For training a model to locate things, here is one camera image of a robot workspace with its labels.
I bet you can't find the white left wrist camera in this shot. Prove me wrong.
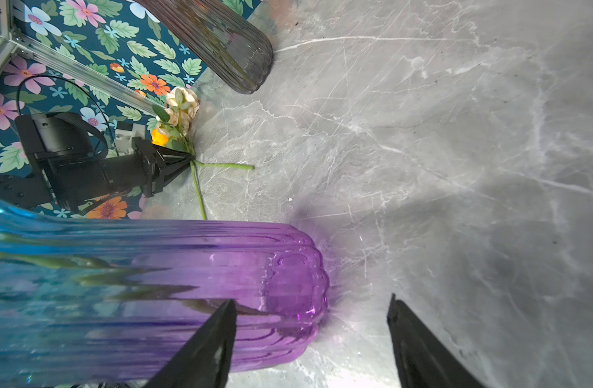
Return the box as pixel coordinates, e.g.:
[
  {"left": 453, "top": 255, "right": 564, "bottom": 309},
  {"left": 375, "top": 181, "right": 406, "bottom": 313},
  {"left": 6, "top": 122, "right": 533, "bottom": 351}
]
[{"left": 114, "top": 121, "right": 146, "bottom": 155}]

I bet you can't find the dark pink ribbed glass vase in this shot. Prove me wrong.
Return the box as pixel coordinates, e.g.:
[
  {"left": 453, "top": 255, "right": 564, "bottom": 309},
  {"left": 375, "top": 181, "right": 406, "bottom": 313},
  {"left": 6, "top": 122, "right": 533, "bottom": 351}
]
[{"left": 140, "top": 0, "right": 274, "bottom": 95}]

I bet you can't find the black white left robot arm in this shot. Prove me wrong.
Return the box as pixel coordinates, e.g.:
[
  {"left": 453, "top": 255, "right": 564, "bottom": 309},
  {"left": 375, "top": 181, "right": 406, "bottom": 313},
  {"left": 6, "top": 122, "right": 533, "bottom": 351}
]
[{"left": 0, "top": 113, "right": 193, "bottom": 212}]

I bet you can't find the purple blue ribbed glass vase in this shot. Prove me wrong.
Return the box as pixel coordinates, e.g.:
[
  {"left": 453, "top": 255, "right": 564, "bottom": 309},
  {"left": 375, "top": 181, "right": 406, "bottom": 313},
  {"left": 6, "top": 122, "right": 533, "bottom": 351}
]
[{"left": 0, "top": 200, "right": 330, "bottom": 387}]

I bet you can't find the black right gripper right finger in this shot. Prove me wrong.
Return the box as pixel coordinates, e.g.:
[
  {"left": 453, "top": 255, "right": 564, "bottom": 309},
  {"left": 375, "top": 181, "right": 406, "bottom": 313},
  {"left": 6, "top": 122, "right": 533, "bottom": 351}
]
[{"left": 387, "top": 295, "right": 484, "bottom": 388}]

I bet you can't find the cream peony flower stem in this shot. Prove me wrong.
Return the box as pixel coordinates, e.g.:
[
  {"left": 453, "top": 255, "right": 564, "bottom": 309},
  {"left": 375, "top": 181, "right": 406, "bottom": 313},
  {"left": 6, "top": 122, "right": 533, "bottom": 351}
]
[{"left": 153, "top": 87, "right": 208, "bottom": 221}]

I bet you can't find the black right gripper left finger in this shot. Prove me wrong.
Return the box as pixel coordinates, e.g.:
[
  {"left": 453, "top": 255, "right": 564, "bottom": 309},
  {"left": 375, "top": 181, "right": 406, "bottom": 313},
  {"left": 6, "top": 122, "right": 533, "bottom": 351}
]
[{"left": 145, "top": 300, "right": 237, "bottom": 388}]

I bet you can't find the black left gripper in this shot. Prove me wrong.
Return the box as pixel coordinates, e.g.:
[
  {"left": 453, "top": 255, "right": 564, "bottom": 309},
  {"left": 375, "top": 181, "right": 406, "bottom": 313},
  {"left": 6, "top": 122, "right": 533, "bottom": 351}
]
[{"left": 15, "top": 113, "right": 192, "bottom": 211}]

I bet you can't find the orange yellow artificial rose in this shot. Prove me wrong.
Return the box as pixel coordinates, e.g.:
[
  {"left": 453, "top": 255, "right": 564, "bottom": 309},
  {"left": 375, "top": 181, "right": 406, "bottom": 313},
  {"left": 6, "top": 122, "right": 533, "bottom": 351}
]
[{"left": 150, "top": 127, "right": 254, "bottom": 171}]

